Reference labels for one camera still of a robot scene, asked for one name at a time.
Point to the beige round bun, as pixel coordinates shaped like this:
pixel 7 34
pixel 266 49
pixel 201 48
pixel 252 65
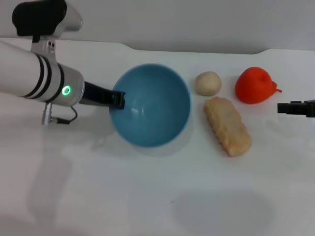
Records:
pixel 208 83

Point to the blue bowl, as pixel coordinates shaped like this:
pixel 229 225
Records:
pixel 152 110

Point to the red pepper toy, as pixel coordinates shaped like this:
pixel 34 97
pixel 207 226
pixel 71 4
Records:
pixel 253 86

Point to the long toasted bread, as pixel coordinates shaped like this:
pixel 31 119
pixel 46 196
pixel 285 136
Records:
pixel 226 125

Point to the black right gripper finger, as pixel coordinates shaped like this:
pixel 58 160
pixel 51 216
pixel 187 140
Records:
pixel 290 108

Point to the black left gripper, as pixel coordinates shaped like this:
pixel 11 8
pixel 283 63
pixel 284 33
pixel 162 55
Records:
pixel 98 96

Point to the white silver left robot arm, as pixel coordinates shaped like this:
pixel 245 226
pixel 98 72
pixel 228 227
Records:
pixel 29 73

